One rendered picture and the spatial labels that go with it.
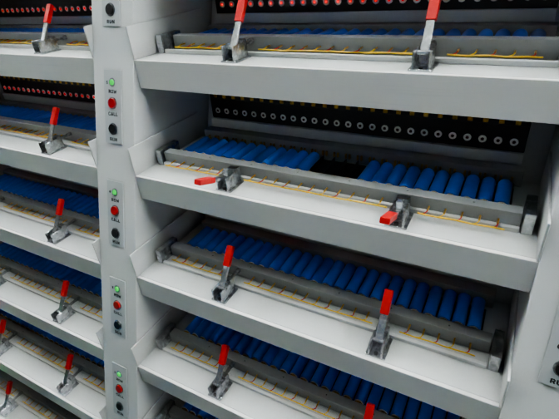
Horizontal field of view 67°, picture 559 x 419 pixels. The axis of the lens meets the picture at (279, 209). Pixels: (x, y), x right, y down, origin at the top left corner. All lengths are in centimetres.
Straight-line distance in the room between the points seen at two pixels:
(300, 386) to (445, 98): 52
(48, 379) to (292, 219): 83
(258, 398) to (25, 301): 64
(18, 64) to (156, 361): 64
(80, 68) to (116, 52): 10
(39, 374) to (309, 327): 79
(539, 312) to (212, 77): 52
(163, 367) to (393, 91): 65
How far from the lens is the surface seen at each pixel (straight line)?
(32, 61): 97
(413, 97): 54
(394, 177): 63
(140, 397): 97
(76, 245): 98
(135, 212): 79
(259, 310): 70
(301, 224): 60
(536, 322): 57
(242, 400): 82
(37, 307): 117
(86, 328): 104
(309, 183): 63
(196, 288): 76
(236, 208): 65
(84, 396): 117
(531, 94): 52
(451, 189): 61
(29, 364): 131
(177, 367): 89
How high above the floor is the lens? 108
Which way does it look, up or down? 15 degrees down
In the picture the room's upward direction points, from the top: 5 degrees clockwise
